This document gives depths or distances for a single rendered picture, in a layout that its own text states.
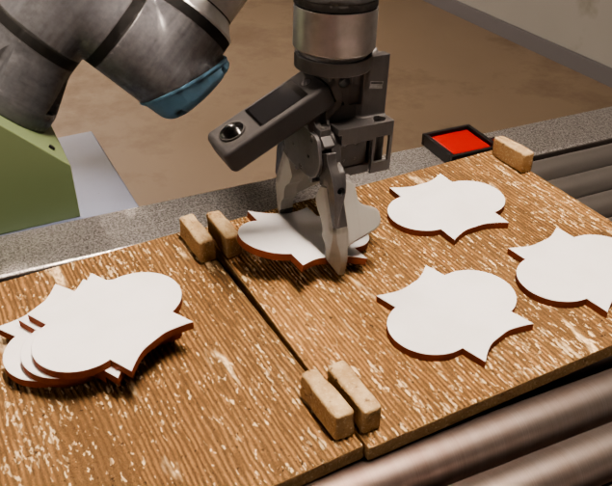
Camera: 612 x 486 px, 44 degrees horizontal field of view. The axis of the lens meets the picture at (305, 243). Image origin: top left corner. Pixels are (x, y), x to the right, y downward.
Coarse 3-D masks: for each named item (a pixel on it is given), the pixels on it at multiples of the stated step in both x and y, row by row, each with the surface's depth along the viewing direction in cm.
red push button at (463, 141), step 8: (440, 136) 104; (448, 136) 104; (456, 136) 104; (464, 136) 104; (472, 136) 104; (440, 144) 102; (448, 144) 102; (456, 144) 102; (464, 144) 102; (472, 144) 102; (480, 144) 102; (456, 152) 100
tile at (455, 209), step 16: (400, 192) 88; (416, 192) 88; (432, 192) 88; (448, 192) 88; (464, 192) 88; (480, 192) 88; (496, 192) 88; (400, 208) 85; (416, 208) 85; (432, 208) 85; (448, 208) 85; (464, 208) 85; (480, 208) 85; (496, 208) 85; (400, 224) 82; (416, 224) 82; (432, 224) 82; (448, 224) 82; (464, 224) 82; (480, 224) 82; (496, 224) 83; (448, 240) 81
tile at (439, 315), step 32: (416, 288) 73; (448, 288) 73; (480, 288) 73; (512, 288) 73; (416, 320) 69; (448, 320) 69; (480, 320) 69; (512, 320) 69; (416, 352) 66; (448, 352) 65; (480, 352) 65
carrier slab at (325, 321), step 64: (384, 192) 90; (512, 192) 90; (256, 256) 79; (384, 256) 79; (448, 256) 79; (320, 320) 70; (384, 320) 70; (576, 320) 70; (384, 384) 63; (448, 384) 63; (512, 384) 63; (384, 448) 59
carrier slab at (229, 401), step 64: (128, 256) 79; (192, 256) 79; (0, 320) 70; (192, 320) 70; (256, 320) 70; (0, 384) 63; (128, 384) 63; (192, 384) 63; (256, 384) 63; (0, 448) 58; (64, 448) 58; (128, 448) 58; (192, 448) 58; (256, 448) 58; (320, 448) 58
